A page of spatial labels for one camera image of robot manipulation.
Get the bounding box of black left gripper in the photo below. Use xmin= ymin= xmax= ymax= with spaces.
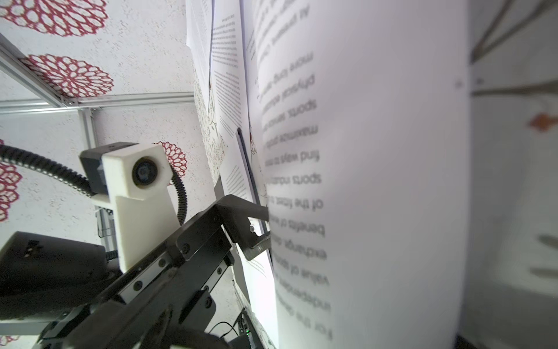
xmin=36 ymin=195 xmax=270 ymax=348

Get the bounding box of teal folder with black inside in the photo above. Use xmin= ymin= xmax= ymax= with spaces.
xmin=236 ymin=128 xmax=273 ymax=267

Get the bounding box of white printed paper sheet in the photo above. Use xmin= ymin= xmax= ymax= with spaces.
xmin=185 ymin=0 xmax=214 ymax=108
xmin=243 ymin=1 xmax=470 ymax=348
xmin=220 ymin=159 xmax=279 ymax=348
xmin=211 ymin=1 xmax=253 ymax=182

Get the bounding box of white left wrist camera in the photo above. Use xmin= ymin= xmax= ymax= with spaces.
xmin=79 ymin=142 xmax=185 ymax=273

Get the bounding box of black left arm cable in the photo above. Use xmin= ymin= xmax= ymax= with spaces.
xmin=0 ymin=145 xmax=188 ymax=228

